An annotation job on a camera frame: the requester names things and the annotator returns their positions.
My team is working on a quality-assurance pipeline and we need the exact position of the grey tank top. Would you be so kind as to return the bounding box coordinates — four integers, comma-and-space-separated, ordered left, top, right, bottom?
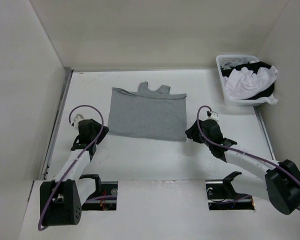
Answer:
108, 81, 187, 142

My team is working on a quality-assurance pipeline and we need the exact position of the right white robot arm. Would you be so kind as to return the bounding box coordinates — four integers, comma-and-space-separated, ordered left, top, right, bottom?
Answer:
185, 119, 300, 215

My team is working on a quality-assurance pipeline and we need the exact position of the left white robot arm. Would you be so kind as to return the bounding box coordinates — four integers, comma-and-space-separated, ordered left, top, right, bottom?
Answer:
38, 119, 109, 231

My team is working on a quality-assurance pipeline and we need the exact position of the white tank top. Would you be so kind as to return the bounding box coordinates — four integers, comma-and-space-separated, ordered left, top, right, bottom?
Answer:
224, 66, 279, 101

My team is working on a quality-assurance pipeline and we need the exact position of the black tank top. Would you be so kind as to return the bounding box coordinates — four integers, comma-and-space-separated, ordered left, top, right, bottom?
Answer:
221, 61, 275, 100

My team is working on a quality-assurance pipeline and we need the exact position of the white plastic laundry basket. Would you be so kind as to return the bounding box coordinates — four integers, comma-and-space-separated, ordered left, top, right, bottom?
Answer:
215, 54, 263, 107

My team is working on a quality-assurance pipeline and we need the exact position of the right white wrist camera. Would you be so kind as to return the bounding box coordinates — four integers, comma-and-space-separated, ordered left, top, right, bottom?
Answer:
207, 110, 219, 122

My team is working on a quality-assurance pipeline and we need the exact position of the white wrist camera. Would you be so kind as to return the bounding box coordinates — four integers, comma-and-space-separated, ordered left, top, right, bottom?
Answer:
207, 110, 219, 122
71, 113, 85, 129

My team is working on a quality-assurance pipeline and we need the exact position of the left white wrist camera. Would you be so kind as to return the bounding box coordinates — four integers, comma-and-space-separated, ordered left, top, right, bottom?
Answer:
71, 113, 85, 129

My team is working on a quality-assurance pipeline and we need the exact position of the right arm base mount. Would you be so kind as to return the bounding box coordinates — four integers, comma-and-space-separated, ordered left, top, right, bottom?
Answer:
205, 171, 255, 211

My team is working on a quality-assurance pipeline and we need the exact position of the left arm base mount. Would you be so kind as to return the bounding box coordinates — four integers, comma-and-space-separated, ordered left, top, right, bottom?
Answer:
82, 181, 119, 211

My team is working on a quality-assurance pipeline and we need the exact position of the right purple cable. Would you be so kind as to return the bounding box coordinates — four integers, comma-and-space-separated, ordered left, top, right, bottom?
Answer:
196, 105, 300, 215

